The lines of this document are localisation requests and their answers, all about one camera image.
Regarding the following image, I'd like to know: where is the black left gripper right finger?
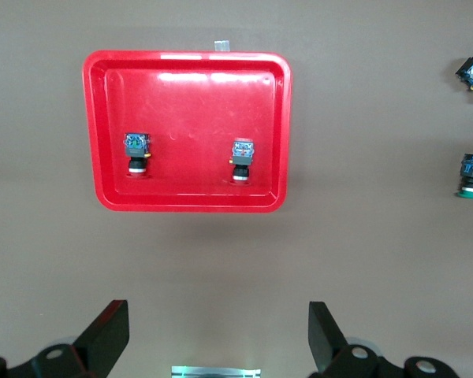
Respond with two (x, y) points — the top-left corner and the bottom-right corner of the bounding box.
(308, 301), (460, 378)

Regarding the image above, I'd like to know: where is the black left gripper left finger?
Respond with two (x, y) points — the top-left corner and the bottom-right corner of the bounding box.
(0, 298), (130, 378)

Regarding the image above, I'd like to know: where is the red button switch green-marked label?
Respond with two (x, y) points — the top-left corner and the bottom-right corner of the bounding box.
(123, 132), (152, 178)

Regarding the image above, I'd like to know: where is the red button switch red-marked label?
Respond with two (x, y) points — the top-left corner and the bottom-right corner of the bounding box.
(228, 137), (256, 185)

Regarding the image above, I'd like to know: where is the red plastic tray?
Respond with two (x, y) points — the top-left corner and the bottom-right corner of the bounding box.
(82, 50), (293, 213)

